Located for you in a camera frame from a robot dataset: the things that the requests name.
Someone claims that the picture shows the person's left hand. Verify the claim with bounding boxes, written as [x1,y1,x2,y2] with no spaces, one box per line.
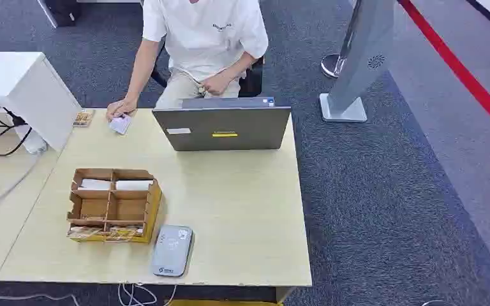
[200,73,233,97]

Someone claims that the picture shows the person's right hand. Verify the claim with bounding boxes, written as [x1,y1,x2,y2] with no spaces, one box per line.
[105,98,138,122]

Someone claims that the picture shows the black chair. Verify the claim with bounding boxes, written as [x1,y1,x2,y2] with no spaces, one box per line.
[151,42,266,98]

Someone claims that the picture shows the grey laptop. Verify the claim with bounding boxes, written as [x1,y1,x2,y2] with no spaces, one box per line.
[152,96,292,152]

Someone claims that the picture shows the person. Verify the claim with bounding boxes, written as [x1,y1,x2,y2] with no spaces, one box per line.
[105,0,269,122]

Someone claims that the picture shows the white card stack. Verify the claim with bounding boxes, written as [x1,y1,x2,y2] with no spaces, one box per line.
[115,180,154,192]
[78,178,112,191]

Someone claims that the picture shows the white power adapter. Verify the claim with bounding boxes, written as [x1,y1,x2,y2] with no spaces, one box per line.
[22,129,49,155]

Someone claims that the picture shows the white cabinet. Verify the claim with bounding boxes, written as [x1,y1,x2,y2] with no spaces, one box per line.
[0,52,83,153]

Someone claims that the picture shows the wooden card box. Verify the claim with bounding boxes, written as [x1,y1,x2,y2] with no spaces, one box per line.
[66,168,163,244]

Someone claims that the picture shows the chrome stanchion base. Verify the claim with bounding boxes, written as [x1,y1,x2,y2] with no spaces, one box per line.
[321,54,347,80]

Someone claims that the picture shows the printed card stack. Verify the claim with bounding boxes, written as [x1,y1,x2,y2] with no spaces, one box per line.
[108,226,144,238]
[69,226,104,238]

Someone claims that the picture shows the grey kiosk stand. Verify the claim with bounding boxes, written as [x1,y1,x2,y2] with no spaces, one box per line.
[319,0,399,124]

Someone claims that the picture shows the grey card reader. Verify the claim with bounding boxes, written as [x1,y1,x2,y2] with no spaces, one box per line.
[151,224,194,278]

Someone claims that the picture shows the red floor tape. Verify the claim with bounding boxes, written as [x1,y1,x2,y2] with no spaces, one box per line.
[398,0,490,143]

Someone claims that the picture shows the black cable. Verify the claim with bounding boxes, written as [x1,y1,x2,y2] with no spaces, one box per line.
[0,100,33,163]

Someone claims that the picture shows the white cable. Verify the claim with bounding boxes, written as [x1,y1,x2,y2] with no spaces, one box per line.
[117,283,178,306]

